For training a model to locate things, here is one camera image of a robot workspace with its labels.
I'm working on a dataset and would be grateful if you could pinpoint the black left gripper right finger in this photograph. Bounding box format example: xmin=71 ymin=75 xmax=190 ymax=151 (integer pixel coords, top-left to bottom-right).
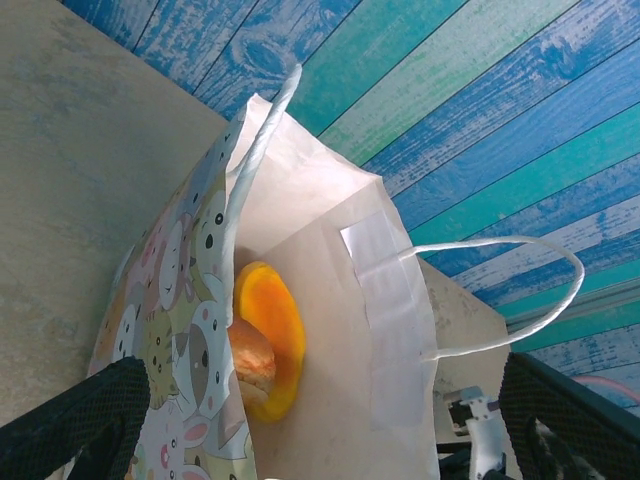
xmin=499 ymin=352 xmax=640 ymax=480

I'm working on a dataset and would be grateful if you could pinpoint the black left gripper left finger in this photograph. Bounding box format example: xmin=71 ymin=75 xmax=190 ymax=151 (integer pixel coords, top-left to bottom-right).
xmin=0 ymin=357 xmax=151 ymax=480

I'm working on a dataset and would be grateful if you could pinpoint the pale orange-patched fake bun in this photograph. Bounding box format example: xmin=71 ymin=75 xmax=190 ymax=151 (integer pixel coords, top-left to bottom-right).
xmin=227 ymin=319 xmax=277 ymax=407

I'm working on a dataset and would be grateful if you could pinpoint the cartoon animal print paper bag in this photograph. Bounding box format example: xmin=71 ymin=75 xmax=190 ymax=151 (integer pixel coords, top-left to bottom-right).
xmin=87 ymin=63 xmax=586 ymax=480

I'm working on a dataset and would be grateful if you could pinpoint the orange yellow fake bread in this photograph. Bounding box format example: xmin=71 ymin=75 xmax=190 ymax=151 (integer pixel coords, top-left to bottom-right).
xmin=232 ymin=260 xmax=307 ymax=425

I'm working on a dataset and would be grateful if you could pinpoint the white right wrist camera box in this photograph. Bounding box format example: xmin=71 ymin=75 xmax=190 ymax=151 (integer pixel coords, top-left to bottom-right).
xmin=444 ymin=384 xmax=509 ymax=480

